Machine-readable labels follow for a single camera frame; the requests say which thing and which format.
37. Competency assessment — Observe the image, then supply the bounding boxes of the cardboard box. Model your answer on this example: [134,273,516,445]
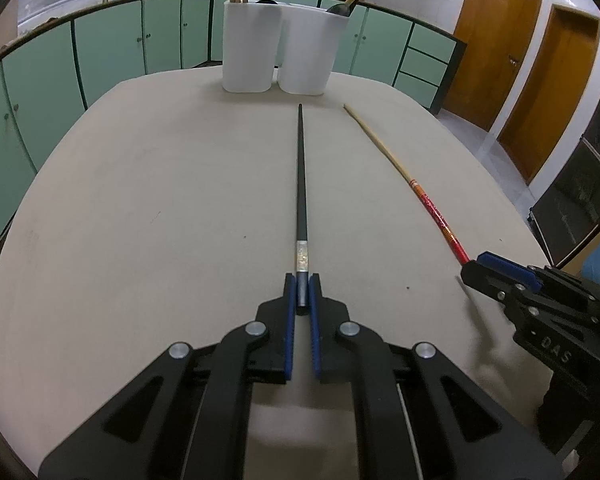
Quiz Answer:
[562,215,600,281]

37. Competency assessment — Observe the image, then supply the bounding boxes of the black glass cabinet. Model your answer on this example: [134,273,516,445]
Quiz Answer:
[527,77,600,271]

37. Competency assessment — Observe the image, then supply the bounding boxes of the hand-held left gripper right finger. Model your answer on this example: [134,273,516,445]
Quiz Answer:
[307,272,566,480]

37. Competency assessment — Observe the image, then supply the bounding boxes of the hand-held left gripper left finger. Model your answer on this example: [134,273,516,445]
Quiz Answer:
[39,272,301,480]

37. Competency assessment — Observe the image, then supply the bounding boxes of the brown wooden door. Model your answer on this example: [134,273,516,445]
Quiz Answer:
[442,0,543,131]
[497,4,600,186]

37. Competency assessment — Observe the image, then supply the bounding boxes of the green kitchen cabinets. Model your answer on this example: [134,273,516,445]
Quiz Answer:
[0,0,468,271]

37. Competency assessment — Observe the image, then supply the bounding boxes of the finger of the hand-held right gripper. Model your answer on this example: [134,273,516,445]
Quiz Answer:
[460,251,541,306]

